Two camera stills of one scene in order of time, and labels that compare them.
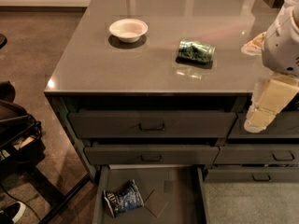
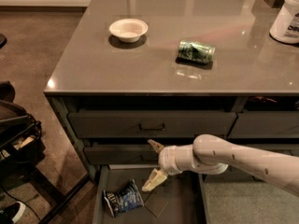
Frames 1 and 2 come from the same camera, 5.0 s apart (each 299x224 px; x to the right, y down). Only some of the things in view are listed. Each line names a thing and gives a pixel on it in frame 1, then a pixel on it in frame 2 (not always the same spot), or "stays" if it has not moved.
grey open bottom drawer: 172,194 stays
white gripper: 281,49 -> 165,160
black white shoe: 12,213 stays
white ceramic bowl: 128,30 stays
